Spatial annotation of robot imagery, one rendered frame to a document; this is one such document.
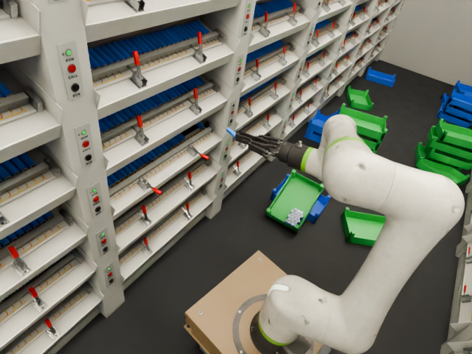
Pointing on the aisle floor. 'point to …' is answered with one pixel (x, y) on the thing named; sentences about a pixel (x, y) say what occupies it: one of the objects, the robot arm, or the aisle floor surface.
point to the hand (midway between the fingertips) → (244, 138)
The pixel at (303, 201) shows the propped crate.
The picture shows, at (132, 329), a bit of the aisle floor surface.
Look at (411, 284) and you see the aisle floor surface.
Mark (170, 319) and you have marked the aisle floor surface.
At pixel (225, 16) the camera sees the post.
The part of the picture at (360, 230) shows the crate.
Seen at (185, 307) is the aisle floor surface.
